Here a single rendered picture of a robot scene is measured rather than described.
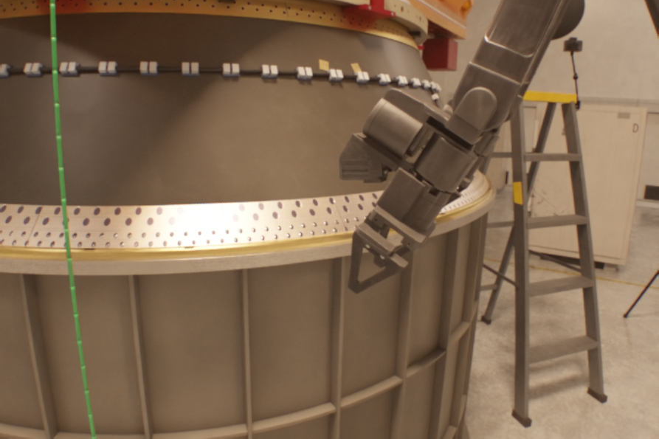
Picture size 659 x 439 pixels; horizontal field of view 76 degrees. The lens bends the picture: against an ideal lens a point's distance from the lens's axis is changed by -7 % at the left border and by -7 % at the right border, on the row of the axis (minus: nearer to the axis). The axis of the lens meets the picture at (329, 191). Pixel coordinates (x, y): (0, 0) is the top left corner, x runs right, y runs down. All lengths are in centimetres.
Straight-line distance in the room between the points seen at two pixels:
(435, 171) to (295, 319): 51
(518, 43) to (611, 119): 404
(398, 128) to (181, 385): 66
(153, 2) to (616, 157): 406
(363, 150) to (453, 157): 11
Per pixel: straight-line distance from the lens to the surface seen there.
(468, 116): 48
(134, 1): 108
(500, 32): 50
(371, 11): 120
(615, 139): 454
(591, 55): 858
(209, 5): 106
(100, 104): 97
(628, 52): 860
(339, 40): 114
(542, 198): 461
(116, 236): 84
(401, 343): 112
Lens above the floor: 142
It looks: 11 degrees down
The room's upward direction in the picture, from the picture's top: 1 degrees clockwise
